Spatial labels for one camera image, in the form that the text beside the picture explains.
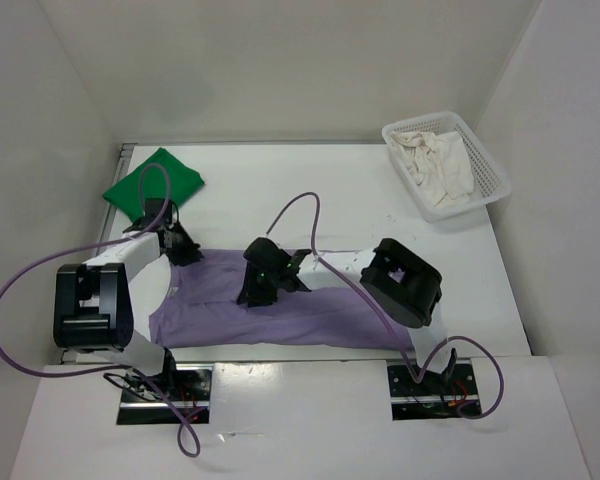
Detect lavender t shirt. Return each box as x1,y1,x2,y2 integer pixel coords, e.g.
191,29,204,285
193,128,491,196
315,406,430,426
149,250,396,350

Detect green t shirt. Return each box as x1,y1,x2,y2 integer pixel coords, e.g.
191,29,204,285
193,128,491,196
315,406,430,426
102,148,205,222

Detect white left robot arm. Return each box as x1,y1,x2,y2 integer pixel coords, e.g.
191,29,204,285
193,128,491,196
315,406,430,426
53,222,203,400

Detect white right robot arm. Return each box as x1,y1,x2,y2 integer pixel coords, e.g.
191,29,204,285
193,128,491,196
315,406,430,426
237,237,457,393

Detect cream t shirt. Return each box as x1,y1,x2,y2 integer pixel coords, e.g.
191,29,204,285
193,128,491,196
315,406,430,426
390,131,475,209

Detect white plastic basket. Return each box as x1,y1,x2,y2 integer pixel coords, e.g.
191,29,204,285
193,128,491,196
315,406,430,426
381,111,511,222

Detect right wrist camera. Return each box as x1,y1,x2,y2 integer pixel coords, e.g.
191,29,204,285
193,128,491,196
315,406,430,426
243,237,291,274

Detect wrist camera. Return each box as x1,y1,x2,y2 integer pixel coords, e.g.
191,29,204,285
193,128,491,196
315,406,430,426
140,198,179,230
243,237,291,274

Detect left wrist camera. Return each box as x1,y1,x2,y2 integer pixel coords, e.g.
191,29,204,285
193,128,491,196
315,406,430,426
140,198,179,230

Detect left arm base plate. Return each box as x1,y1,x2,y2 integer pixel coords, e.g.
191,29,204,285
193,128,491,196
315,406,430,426
103,363,213,426

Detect aluminium table edge rail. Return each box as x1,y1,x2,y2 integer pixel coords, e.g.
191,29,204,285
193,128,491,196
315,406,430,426
59,143,137,364

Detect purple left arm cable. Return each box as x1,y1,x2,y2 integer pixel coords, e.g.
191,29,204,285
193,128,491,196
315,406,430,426
0,163,202,459

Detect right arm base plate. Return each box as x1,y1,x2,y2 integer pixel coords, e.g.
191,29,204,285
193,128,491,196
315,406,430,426
386,361,482,421

